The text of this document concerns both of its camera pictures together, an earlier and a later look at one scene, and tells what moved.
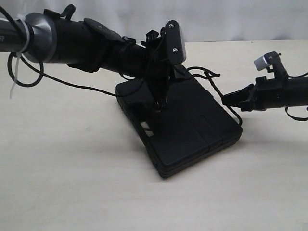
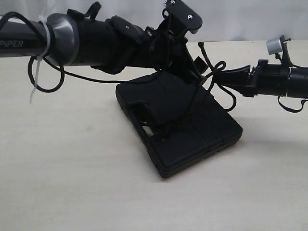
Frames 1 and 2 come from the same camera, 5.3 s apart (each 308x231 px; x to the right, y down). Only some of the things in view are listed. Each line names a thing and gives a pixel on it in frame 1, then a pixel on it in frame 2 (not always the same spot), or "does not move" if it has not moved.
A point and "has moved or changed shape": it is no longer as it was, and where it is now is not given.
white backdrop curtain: x=200 y=20 does not move
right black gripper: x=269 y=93 to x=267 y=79
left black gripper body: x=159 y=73 to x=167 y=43
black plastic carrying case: x=197 y=124 does not move
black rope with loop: x=209 y=75 has moved or changed shape
